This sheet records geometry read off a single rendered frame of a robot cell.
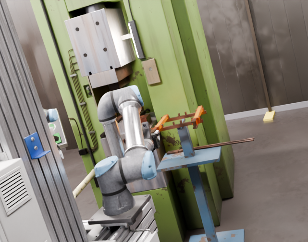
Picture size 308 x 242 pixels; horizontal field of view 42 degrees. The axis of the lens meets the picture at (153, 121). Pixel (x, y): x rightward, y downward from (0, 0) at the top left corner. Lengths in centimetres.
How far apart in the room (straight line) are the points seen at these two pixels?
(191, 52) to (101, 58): 81
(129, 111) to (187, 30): 143
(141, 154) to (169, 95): 117
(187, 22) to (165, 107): 74
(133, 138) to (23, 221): 63
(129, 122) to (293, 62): 412
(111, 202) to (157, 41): 138
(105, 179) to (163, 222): 131
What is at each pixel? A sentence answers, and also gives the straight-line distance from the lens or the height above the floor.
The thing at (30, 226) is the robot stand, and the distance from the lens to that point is 152.
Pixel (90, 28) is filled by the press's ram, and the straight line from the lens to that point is 279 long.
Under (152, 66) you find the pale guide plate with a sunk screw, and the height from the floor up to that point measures 130.
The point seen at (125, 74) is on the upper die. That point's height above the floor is 129.
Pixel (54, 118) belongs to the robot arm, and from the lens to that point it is 234.
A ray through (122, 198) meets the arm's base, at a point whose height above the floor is 88.
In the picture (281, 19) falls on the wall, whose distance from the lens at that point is 571.
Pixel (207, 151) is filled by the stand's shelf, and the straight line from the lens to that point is 261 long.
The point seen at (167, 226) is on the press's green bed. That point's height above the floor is 16.
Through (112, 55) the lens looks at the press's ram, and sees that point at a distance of 276.
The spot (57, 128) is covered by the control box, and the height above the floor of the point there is 106.
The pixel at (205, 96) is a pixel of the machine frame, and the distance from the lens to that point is 328.
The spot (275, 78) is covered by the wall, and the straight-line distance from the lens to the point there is 582.
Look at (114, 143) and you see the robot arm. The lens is 207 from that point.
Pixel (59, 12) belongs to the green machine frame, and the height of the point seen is 184.
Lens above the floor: 152
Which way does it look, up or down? 12 degrees down
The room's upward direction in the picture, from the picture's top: 16 degrees counter-clockwise
